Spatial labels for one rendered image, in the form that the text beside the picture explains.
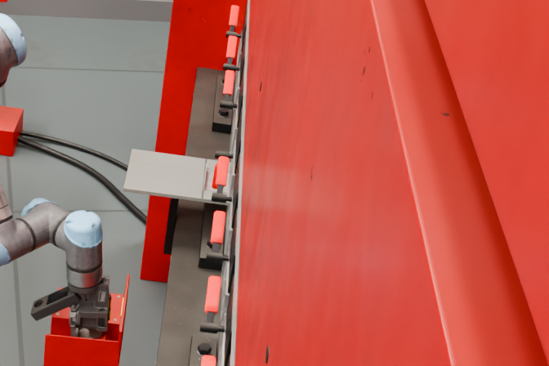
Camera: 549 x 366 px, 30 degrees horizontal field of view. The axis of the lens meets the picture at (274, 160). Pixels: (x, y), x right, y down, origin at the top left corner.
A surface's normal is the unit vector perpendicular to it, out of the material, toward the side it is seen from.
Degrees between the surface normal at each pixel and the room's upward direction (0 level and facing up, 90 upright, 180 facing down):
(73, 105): 0
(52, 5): 90
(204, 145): 0
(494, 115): 90
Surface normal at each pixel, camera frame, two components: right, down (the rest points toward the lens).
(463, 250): 0.16, -0.85
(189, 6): 0.00, 0.51
